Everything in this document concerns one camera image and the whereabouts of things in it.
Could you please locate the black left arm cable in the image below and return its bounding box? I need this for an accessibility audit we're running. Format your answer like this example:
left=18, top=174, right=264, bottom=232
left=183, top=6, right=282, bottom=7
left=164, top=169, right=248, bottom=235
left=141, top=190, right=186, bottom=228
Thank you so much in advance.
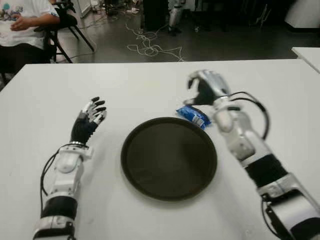
left=40, top=143, right=88, bottom=208

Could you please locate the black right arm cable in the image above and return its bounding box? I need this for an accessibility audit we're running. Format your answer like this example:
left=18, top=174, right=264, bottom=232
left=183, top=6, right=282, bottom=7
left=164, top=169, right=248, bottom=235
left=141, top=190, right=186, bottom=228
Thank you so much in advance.
left=228, top=91, right=271, bottom=140

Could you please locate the black cabinet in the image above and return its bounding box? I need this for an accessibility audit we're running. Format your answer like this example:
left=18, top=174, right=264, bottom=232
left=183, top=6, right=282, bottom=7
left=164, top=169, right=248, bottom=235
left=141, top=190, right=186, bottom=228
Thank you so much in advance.
left=141, top=0, right=171, bottom=31

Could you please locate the white framed panel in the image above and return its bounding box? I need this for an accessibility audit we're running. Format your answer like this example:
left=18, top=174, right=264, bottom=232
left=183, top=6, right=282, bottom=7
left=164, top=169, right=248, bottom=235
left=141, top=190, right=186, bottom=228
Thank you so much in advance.
left=76, top=0, right=95, bottom=18

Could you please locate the tangled white floor cable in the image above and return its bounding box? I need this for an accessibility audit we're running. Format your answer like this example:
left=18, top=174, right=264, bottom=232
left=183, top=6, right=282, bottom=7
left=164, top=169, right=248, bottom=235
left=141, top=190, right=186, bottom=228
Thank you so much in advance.
left=124, top=18, right=186, bottom=62

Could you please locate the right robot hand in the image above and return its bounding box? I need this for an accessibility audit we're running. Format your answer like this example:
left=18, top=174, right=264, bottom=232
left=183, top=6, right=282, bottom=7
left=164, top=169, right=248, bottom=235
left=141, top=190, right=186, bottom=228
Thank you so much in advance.
left=183, top=69, right=231, bottom=106

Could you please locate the white side table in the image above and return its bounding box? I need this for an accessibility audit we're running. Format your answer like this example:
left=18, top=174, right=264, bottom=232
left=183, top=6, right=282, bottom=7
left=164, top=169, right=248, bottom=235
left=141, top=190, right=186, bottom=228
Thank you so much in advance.
left=291, top=46, right=320, bottom=75

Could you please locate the black folding chair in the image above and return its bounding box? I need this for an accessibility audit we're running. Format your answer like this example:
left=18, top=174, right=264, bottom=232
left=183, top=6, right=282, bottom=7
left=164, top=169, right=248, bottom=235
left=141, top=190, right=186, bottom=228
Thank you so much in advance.
left=33, top=0, right=95, bottom=64

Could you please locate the white column black base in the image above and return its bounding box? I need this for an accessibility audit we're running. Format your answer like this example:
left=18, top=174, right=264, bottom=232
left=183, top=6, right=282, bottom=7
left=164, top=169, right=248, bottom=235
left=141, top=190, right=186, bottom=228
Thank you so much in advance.
left=284, top=0, right=320, bottom=32

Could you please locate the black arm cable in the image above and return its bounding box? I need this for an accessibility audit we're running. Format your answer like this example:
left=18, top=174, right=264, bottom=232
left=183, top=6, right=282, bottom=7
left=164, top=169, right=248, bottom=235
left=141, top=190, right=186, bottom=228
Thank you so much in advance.
left=40, top=143, right=88, bottom=208
left=228, top=91, right=271, bottom=140

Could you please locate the seated person white t-shirt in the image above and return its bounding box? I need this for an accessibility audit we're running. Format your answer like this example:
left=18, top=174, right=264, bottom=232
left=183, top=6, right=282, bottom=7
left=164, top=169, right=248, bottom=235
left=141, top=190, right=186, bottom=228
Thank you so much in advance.
left=0, top=0, right=62, bottom=75

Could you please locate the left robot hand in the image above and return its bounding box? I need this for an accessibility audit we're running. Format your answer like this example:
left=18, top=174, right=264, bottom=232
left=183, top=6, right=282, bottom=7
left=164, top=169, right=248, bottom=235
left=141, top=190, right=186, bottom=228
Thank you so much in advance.
left=70, top=96, right=108, bottom=145

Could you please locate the blue Oreo packet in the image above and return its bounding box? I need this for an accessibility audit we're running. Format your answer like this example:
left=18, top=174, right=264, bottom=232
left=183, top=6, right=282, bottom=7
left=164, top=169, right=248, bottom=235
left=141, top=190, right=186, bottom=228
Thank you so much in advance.
left=175, top=104, right=212, bottom=131

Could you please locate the silver folding frame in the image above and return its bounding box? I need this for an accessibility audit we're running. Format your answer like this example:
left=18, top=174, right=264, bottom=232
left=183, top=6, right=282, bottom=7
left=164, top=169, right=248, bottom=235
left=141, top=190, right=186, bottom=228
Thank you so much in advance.
left=249, top=2, right=273, bottom=27

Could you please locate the round dark brown tray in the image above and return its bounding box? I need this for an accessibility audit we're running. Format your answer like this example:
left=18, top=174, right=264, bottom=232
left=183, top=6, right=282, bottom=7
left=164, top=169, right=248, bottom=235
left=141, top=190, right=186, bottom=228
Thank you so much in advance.
left=120, top=116, right=218, bottom=201

